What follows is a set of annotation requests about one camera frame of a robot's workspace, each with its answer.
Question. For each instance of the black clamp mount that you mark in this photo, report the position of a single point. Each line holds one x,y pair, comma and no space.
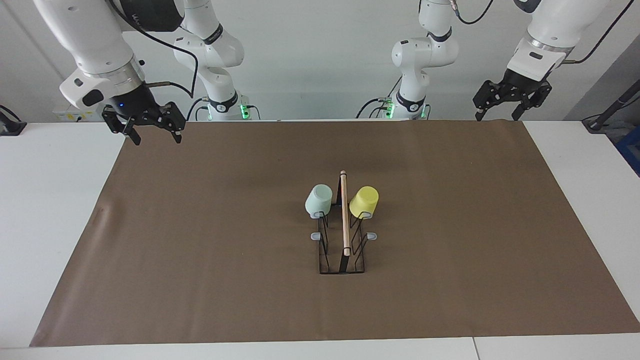
10,126

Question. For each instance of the blue box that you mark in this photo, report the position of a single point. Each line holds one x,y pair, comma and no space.
631,150

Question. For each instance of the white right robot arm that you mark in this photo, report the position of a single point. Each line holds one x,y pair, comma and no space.
90,40

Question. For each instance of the black camera stand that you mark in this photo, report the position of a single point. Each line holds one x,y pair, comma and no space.
607,115

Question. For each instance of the brown paper table mat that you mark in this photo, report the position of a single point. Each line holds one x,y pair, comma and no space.
200,280

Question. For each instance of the white wall socket box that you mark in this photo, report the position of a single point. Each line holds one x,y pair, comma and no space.
70,115

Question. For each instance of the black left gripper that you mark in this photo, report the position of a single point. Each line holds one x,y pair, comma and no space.
522,82

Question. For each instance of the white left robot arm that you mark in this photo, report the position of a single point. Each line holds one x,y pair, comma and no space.
425,55

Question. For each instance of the yellow plastic cup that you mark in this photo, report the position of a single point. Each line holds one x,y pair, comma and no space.
364,201

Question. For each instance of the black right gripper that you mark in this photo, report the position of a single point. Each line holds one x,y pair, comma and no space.
135,102

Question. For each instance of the pale green plastic cup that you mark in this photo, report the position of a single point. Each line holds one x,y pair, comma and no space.
319,200

